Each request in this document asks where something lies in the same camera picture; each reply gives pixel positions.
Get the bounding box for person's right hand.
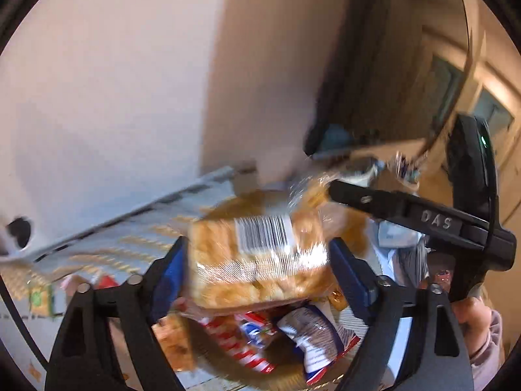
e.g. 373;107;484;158
451;297;492;356

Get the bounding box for clear bag round biscuits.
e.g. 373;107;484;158
290;170;369;256

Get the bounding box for yellow barcode cracker pack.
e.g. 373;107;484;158
186;192;335;313

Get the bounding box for red white rice cracker bag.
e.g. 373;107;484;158
183;311;279;374

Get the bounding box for green small snack packet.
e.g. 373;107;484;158
29;284;54;317

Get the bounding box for dark television screen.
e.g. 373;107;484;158
304;0;469;155

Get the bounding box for black pole clamp base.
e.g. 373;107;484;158
0;215;33;259

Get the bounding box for blue white snack packet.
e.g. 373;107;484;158
276;300;360;385

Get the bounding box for red biscuit packet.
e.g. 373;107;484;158
93;274;119;290

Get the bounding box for orange egg roll pack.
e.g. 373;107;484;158
152;314;195;371

